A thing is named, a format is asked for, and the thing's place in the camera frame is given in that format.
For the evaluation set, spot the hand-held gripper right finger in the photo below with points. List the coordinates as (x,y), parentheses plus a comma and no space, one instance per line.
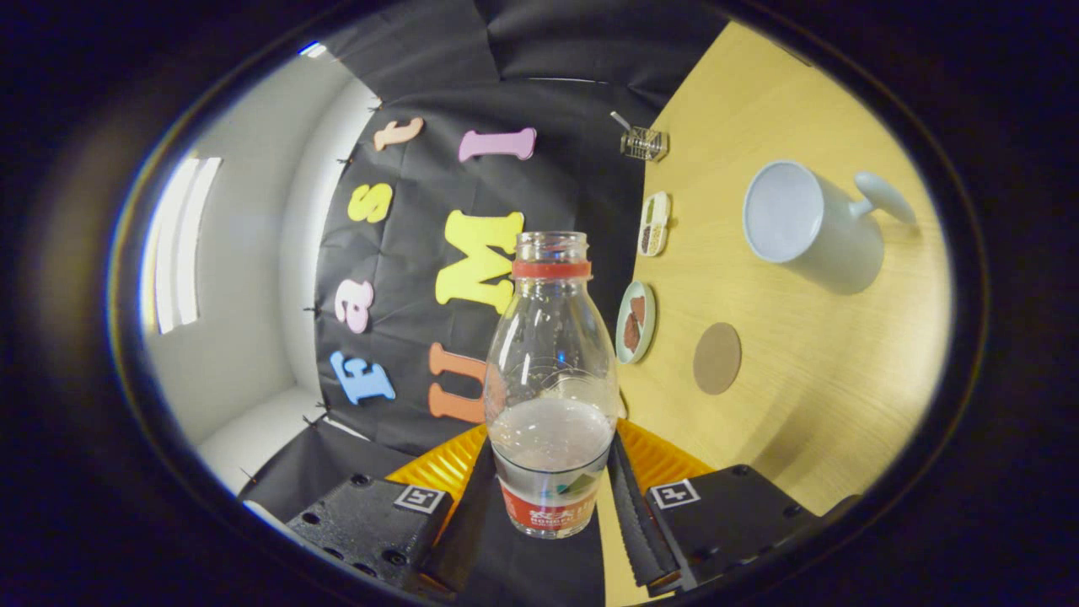
(634,523)

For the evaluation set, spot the pale green plate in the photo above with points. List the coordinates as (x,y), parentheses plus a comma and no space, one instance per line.
(647,333)

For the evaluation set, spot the thin metal utensil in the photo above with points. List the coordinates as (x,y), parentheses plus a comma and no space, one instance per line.
(620,120)

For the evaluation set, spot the white cup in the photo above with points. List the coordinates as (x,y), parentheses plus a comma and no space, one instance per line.
(834,244)

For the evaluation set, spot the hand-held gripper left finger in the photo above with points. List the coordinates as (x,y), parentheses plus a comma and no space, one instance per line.
(462,531)

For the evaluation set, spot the wooden table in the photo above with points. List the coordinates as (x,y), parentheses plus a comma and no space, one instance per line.
(801,421)

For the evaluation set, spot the white divided grain dish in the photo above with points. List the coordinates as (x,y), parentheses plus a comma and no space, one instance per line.
(654,223)

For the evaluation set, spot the small ceiling light panel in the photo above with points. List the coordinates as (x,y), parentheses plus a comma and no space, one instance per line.
(313,49)

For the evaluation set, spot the brown meat piece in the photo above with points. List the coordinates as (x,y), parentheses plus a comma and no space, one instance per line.
(638,308)
(630,334)

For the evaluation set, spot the clear plastic juice bottle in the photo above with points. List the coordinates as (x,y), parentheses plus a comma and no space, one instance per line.
(552,438)

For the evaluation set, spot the round brown coaster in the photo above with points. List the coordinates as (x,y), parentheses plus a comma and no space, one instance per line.
(717,358)

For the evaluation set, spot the large ceiling light panel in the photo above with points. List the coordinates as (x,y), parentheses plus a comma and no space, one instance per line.
(185,244)

